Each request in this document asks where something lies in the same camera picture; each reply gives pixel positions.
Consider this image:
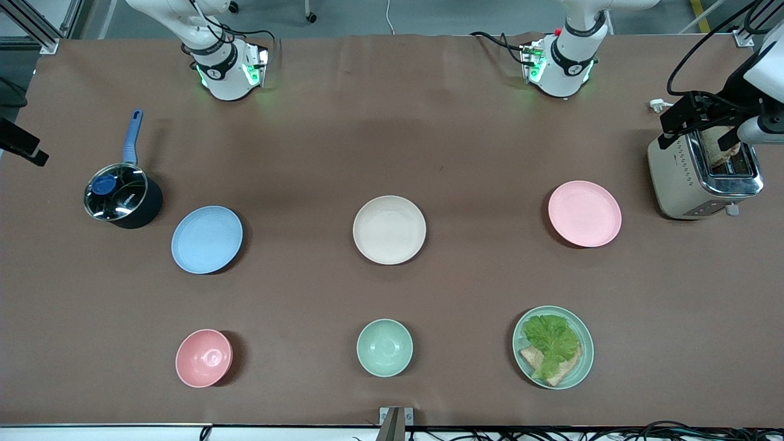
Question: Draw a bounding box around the pink plate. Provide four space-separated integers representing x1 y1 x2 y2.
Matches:
548 181 622 248

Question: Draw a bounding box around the light blue plate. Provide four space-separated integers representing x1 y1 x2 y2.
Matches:
171 206 244 274

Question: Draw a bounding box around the brown toast slice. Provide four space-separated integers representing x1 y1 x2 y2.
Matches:
698 126 742 170

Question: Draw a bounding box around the beige chrome toaster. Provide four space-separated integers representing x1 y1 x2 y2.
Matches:
647 126 765 220

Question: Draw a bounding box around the glass lid blue knob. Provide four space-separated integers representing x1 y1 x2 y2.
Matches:
84 163 149 221

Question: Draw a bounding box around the green lettuce leaf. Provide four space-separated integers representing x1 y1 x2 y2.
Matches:
522 314 581 379

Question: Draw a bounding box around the green plate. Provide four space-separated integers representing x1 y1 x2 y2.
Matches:
513 306 595 390

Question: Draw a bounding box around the brown bread slice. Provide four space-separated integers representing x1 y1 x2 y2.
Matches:
519 345 582 387

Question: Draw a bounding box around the small pink bowl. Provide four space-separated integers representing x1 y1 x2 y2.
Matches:
175 329 233 388

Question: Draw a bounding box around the beige plate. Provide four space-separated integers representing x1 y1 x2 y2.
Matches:
353 195 427 265

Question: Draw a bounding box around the brown table cover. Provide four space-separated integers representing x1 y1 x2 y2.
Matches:
0 34 784 428

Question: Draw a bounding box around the small green bowl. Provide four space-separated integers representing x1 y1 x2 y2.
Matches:
356 318 413 378

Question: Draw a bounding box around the aluminium frame post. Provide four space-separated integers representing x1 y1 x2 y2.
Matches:
0 0 84 55
732 0 784 48

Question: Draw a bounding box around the dark saucepan blue handle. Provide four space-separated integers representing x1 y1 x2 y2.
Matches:
84 110 164 230

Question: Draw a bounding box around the black left base cable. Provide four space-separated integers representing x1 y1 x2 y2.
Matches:
470 31 535 66

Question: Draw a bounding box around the black base cable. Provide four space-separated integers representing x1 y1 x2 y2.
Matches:
189 0 277 63
470 31 535 66

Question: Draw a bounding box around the black right base cable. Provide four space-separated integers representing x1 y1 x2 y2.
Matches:
189 0 277 63

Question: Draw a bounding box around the black cable bundle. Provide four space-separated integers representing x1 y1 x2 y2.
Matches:
404 420 784 441

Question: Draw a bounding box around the metal table bracket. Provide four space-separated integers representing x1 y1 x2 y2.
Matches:
379 407 414 441

